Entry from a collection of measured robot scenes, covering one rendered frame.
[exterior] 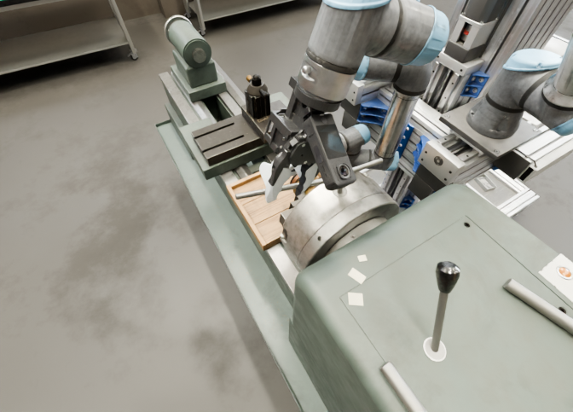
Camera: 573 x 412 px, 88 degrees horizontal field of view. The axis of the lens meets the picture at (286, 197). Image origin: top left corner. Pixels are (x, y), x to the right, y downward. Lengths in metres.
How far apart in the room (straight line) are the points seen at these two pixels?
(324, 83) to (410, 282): 0.40
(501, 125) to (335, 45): 0.81
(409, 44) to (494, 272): 0.46
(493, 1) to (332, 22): 0.85
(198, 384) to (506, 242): 1.56
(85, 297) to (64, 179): 1.07
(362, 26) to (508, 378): 0.56
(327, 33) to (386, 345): 0.48
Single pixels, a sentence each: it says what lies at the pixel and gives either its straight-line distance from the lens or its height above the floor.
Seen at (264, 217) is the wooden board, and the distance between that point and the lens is 1.08.
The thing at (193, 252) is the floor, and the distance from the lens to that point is 2.09.
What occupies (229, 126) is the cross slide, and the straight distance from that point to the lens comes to 1.30.
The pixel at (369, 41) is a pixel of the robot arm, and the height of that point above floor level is 1.62.
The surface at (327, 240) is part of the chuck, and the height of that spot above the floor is 1.20.
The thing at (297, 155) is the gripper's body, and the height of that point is 1.47.
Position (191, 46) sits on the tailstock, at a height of 1.12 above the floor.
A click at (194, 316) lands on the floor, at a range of 1.93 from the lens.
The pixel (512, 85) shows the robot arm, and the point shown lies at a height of 1.33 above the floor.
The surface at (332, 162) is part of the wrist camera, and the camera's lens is 0.43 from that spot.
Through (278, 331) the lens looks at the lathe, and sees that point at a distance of 1.28.
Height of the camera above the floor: 1.80
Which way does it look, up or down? 54 degrees down
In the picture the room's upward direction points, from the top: straight up
